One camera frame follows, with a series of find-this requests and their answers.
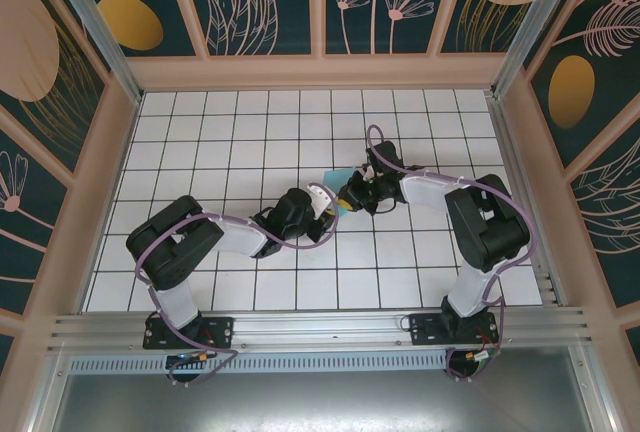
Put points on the aluminium side rail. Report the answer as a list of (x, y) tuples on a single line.
[(521, 177)]

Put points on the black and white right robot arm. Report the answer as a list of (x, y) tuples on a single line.
[(490, 232)]

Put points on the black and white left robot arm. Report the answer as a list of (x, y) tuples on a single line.
[(170, 247)]

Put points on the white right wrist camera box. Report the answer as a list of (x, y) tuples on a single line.
[(369, 174)]

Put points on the teal square paper sheet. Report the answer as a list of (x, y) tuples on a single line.
[(334, 179)]

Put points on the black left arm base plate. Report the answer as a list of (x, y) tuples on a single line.
[(220, 332)]

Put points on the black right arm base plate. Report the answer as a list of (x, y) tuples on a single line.
[(425, 334)]

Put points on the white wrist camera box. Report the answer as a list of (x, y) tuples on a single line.
[(320, 197), (369, 174)]

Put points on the grey metal sheet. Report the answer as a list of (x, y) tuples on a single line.
[(320, 402)]

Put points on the yellow power connector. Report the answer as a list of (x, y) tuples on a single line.
[(472, 354), (204, 357)]

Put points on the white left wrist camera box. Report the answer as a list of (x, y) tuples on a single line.
[(320, 197)]

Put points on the aluminium frame post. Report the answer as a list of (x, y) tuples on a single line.
[(96, 27), (535, 27)]

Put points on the aluminium mounting rail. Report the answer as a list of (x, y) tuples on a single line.
[(320, 327)]

